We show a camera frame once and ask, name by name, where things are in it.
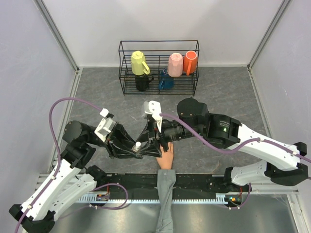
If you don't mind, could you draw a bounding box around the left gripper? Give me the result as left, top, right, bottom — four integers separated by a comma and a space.
87, 120, 142, 158

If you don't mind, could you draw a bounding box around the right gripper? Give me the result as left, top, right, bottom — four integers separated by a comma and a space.
136, 117, 203, 158

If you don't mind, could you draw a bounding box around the white nail polish brush cap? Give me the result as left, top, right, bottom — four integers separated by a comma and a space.
135, 141, 141, 151

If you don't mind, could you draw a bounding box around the glitter nail polish bottle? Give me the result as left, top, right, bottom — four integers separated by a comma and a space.
132, 145, 141, 157

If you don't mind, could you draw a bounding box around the grey sleeved forearm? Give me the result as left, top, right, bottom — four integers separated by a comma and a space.
155, 169, 176, 233

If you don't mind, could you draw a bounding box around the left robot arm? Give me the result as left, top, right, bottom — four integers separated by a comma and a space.
9, 118, 141, 233

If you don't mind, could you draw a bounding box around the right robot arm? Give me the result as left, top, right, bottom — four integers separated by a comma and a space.
133, 97, 309, 191

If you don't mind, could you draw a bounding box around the mannequin hand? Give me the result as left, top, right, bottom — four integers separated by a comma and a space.
156, 142, 174, 169

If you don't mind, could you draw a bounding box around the black mug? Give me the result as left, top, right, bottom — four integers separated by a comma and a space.
135, 74, 154, 92

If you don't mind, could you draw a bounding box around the blue mug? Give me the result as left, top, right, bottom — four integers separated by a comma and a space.
158, 68, 174, 90

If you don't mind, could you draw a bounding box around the yellow faceted mug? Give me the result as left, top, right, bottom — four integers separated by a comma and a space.
131, 50, 150, 76

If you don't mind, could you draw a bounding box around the pink faceted mug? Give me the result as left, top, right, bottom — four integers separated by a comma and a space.
168, 53, 183, 77

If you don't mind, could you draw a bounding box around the orange mug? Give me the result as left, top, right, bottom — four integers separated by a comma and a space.
183, 50, 198, 76

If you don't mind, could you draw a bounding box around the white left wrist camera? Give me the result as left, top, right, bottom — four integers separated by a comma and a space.
94, 108, 116, 142

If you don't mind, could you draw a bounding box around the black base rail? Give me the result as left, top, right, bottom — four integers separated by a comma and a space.
97, 170, 252, 200

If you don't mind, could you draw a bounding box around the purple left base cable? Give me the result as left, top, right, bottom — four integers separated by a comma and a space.
58, 183, 129, 219

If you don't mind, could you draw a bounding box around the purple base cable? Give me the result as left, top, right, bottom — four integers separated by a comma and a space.
58, 183, 129, 219
216, 182, 253, 211

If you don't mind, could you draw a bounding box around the black wire rack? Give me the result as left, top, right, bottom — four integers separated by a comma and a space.
118, 40, 200, 95

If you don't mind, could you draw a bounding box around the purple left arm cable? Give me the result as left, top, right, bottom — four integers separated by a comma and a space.
14, 97, 109, 233

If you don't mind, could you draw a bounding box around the grey slotted cable duct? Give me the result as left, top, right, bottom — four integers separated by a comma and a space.
76, 193, 244, 205

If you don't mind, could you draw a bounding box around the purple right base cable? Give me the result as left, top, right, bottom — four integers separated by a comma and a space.
216, 182, 253, 211

